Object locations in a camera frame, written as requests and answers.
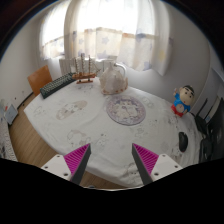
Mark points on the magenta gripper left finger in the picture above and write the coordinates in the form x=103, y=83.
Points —
x=71, y=166

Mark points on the white patterned tablecloth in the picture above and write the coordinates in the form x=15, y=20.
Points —
x=76, y=115

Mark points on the orange wooden chair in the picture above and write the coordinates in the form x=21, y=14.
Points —
x=39, y=79

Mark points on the white box on floor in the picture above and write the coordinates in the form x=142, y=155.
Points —
x=10, y=113

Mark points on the round purple mouse pad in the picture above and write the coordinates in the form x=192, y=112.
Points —
x=126, y=110

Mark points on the white radiator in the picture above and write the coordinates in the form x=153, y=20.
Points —
x=68, y=65

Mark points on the white star-patterned curtain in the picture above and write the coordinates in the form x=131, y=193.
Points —
x=137, y=33

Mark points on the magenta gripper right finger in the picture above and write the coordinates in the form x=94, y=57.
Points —
x=151, y=166

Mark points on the black chair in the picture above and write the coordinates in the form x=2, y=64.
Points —
x=212, y=144

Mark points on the black computer mouse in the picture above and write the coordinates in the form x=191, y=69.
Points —
x=183, y=141

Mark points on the black keyboard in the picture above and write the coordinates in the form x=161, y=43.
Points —
x=56, y=85

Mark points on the wooden model sailing ship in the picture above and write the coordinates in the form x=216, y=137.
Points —
x=85, y=70

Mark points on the cartoon boy figurine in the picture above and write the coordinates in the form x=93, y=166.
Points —
x=183, y=99

